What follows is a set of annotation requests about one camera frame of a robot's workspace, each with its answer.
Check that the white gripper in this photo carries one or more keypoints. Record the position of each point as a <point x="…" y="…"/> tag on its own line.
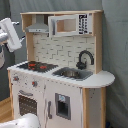
<point x="8" y="35"/>

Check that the white toy microwave door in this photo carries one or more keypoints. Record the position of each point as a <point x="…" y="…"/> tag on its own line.
<point x="65" y="25"/>

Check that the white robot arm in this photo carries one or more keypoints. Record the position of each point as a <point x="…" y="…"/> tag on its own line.
<point x="26" y="121"/>

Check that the wooden toy kitchen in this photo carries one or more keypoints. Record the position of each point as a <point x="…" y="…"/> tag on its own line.
<point x="64" y="52"/>

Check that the grey range hood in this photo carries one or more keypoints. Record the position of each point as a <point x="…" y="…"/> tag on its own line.
<point x="40" y="24"/>

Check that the left red stove knob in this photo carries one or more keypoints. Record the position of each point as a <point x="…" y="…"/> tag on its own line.
<point x="15" y="78"/>

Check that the red stove knob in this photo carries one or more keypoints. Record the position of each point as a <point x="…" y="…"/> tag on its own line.
<point x="15" y="78"/>
<point x="34" y="83"/>

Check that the black toy stovetop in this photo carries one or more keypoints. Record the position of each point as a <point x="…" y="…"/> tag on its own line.
<point x="38" y="66"/>

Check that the right red stove knob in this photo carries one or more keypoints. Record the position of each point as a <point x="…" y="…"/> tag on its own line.
<point x="34" y="83"/>

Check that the white oven door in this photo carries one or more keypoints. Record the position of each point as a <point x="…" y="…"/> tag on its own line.
<point x="26" y="100"/>

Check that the metal toy sink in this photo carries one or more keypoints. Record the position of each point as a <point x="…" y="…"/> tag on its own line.
<point x="72" y="73"/>

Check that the black toy faucet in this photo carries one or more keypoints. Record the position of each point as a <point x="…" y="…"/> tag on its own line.
<point x="82" y="63"/>

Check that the white cabinet door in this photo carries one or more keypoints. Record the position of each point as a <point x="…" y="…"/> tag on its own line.
<point x="63" y="105"/>

